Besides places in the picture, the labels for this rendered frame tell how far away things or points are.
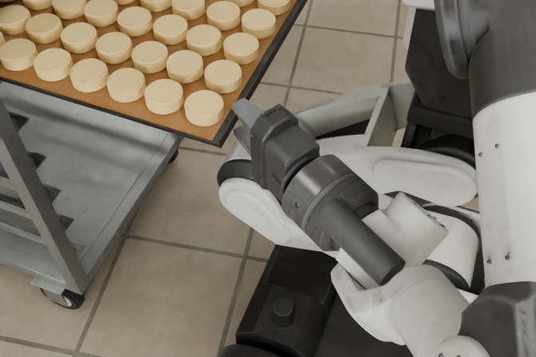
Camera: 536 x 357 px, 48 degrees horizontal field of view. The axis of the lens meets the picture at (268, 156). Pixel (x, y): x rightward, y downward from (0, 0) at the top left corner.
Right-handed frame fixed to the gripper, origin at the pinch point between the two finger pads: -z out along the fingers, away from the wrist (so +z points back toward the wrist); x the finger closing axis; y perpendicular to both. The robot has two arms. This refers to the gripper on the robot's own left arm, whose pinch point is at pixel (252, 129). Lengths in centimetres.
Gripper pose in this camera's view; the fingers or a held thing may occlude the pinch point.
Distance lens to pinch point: 74.5
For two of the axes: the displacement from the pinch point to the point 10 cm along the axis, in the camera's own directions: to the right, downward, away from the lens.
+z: 6.2, 6.0, -5.0
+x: 0.0, -6.4, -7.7
